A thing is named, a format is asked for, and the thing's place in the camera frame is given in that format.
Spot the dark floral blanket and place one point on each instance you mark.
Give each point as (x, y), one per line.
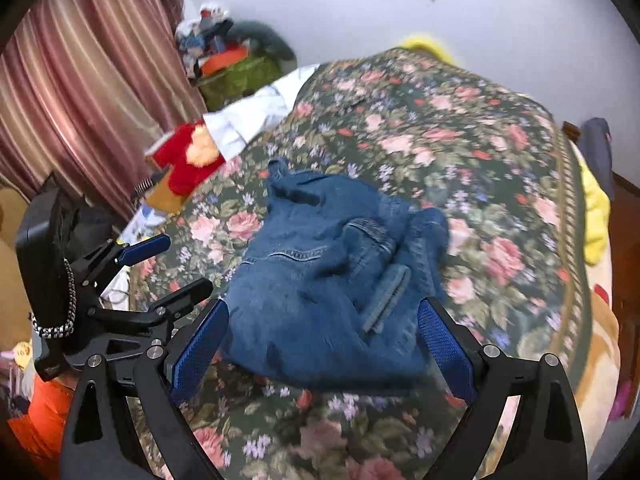
(450, 135)

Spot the grey backpack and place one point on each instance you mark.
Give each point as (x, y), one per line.
(597, 150)

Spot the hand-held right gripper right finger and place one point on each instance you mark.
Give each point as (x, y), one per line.
(445, 350)

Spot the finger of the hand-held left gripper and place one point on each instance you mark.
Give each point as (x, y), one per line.
(147, 249)
(185, 295)

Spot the yellow cloth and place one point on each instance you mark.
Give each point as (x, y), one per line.
(595, 210)

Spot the blue denim jeans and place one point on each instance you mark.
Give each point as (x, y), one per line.
(310, 310)

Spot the cartoon printed fleece blanket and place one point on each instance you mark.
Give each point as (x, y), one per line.
(185, 160)

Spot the white shirt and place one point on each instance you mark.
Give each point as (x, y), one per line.
(250, 115)

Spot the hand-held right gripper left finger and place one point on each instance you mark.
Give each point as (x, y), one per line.
(200, 350)

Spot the brown wooden bedpost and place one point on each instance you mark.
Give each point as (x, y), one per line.
(571, 131)

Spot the pink bottle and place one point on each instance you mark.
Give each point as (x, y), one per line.
(622, 400)

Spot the pile of plush toys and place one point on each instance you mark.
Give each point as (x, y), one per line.
(205, 30)

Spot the green bag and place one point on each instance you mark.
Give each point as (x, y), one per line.
(235, 82)

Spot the grey green cloth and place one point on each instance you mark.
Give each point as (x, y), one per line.
(265, 37)

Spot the striped pink curtain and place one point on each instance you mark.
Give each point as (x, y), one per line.
(75, 85)

